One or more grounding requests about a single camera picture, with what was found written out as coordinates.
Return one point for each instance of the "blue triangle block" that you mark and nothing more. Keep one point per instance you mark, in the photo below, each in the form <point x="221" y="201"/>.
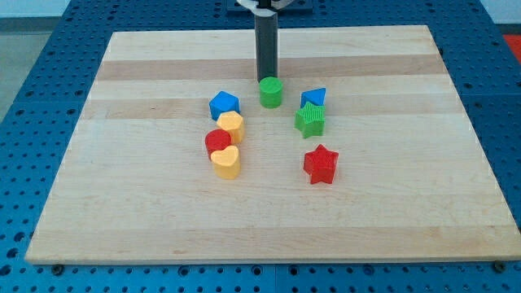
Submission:
<point x="316" y="97"/>

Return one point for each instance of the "yellow heart block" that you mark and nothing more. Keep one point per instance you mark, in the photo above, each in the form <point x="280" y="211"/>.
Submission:
<point x="226" y="163"/>

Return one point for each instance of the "green cylinder block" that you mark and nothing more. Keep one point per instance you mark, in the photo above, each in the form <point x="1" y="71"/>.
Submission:
<point x="270" y="92"/>

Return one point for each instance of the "yellow hexagon block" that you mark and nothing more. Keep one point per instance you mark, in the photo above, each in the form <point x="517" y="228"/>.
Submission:
<point x="233" y="124"/>

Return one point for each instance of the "red cylinder block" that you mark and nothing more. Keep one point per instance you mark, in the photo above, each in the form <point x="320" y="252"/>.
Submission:
<point x="217" y="140"/>

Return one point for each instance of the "blue cube block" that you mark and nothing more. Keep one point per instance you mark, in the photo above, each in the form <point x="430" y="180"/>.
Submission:
<point x="223" y="102"/>

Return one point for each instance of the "red star block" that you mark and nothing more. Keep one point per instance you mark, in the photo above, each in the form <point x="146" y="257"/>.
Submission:
<point x="321" y="165"/>

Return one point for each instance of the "green star block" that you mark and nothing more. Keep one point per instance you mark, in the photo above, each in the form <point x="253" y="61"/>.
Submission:
<point x="310" y="120"/>

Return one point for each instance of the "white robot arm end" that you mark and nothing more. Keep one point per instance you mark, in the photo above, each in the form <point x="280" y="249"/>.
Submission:
<point x="264" y="8"/>

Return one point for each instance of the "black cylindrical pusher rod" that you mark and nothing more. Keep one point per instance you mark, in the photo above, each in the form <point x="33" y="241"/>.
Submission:
<point x="266" y="33"/>

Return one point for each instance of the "wooden board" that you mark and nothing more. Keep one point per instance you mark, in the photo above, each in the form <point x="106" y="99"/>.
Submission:
<point x="412" y="183"/>

